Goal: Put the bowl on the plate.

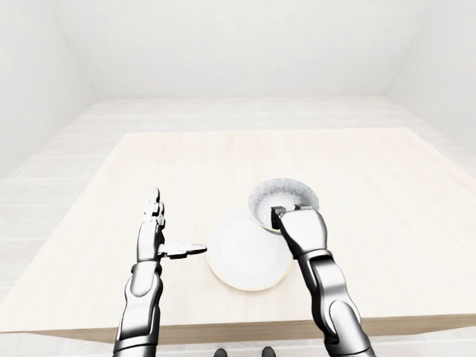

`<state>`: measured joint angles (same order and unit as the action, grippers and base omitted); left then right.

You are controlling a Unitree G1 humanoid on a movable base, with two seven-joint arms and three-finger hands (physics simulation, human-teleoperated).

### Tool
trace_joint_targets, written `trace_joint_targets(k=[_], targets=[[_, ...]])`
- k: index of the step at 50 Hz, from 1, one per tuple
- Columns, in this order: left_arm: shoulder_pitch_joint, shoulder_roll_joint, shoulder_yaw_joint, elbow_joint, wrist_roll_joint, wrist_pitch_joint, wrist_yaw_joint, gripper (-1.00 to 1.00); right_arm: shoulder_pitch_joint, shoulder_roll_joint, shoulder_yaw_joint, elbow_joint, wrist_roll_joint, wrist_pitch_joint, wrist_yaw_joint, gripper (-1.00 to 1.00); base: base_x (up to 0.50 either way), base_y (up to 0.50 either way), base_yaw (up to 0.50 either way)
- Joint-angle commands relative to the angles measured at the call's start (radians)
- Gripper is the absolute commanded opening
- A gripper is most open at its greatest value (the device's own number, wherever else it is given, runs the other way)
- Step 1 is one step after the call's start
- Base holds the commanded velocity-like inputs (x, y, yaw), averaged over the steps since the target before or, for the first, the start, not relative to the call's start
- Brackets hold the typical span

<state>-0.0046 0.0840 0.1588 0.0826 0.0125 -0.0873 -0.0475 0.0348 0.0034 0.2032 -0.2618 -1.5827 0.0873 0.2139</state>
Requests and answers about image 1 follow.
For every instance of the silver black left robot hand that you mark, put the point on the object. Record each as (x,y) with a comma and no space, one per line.
(149,238)

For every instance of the small dark rounded shape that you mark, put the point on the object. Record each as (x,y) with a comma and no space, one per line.
(268,352)
(221,353)

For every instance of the grey speckled bowl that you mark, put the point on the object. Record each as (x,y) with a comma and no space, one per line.
(284,202)

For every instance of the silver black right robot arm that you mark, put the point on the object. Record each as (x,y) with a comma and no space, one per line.
(334,305)

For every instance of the white round plate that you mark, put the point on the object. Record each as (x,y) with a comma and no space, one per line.
(245,256)

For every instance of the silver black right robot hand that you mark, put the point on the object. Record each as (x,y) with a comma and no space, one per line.
(303,232)

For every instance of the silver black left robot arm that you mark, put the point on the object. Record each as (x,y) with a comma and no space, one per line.
(138,308)

